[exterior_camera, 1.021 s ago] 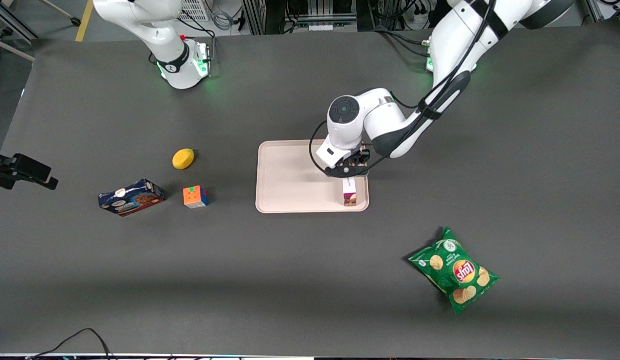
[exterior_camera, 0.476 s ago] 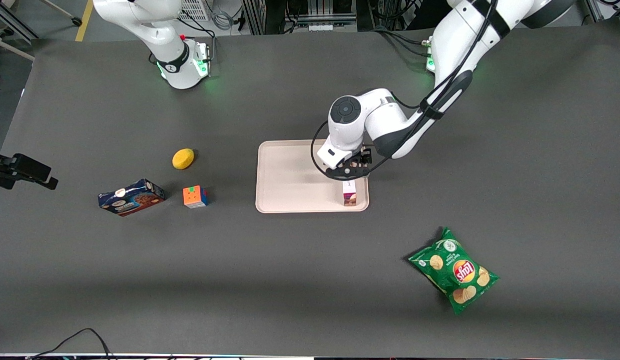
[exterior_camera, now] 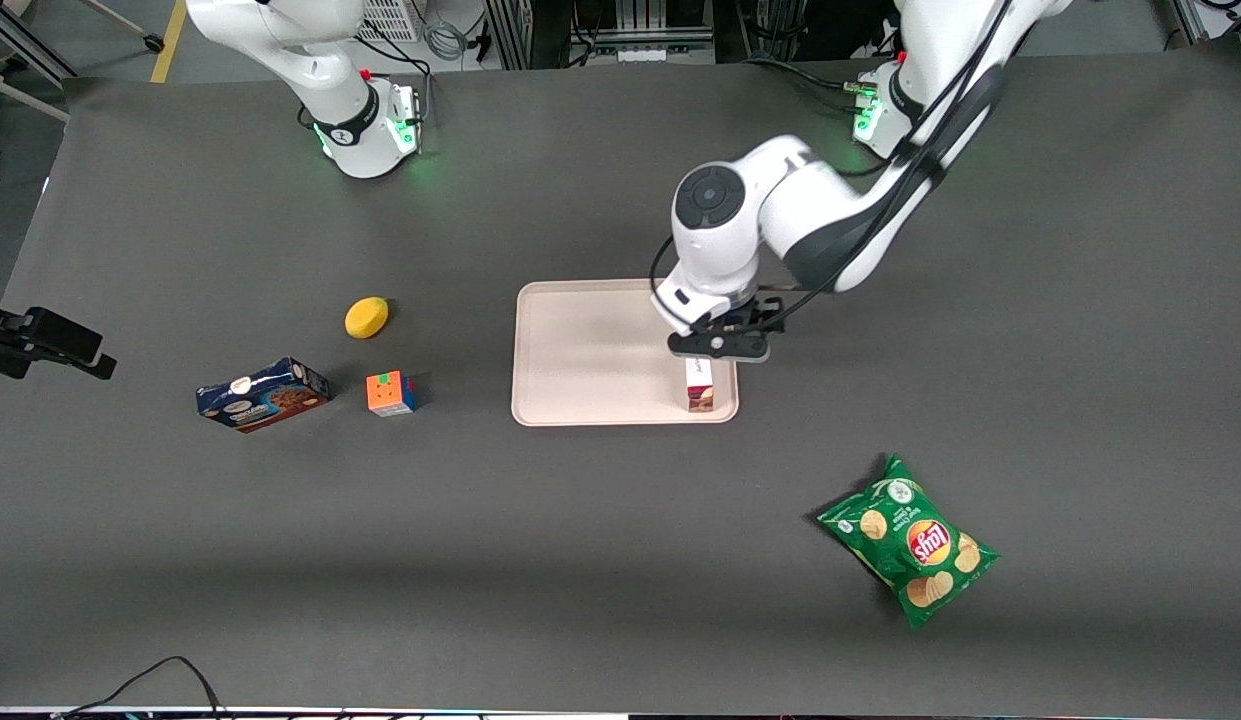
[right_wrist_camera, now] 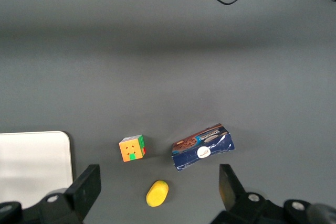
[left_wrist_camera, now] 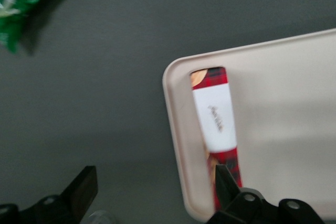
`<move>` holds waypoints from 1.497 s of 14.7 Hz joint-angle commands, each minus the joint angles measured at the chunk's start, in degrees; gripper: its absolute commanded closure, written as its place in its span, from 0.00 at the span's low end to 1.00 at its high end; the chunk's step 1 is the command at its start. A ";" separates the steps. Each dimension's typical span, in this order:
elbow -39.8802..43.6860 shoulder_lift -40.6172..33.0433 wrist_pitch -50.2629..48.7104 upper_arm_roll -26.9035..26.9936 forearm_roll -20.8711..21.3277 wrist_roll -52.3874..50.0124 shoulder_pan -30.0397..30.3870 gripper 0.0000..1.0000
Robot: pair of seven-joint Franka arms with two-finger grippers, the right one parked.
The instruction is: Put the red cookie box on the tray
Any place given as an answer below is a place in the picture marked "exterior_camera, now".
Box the red cookie box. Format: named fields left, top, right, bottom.
left=684, top=357, right=717, bottom=413

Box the beige plastic tray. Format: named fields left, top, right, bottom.
left=511, top=277, right=740, bottom=427

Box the blue cookie box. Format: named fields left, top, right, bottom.
left=195, top=357, right=333, bottom=434

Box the white base connector box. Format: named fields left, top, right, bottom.
left=392, top=84, right=423, bottom=156

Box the dark grey table cover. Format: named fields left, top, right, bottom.
left=0, top=38, right=1241, bottom=716

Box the yellow lemon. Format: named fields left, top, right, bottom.
left=344, top=296, right=390, bottom=341

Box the colourful puzzle cube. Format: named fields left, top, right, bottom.
left=365, top=370, right=419, bottom=418

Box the wheeled stand leg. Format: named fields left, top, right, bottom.
left=75, top=0, right=163, bottom=53

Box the black equipment rack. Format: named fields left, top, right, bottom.
left=485, top=0, right=716, bottom=69

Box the green chips bag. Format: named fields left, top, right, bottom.
left=816, top=452, right=1001, bottom=631

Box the white perforated basket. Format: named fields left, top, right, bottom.
left=358, top=0, right=421, bottom=43

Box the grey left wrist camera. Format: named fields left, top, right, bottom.
left=666, top=332, right=773, bottom=363

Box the black base cable bundle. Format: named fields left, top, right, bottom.
left=355, top=20, right=436, bottom=101
left=745, top=55, right=866, bottom=113

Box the grey metal frame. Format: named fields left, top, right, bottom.
left=0, top=0, right=76, bottom=126

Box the thin black loose cable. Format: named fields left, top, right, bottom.
left=55, top=656, right=226, bottom=720

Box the grey coiled cable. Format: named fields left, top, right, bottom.
left=423, top=20, right=471, bottom=63

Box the aluminium frame post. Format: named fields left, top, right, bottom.
left=1170, top=0, right=1211, bottom=46

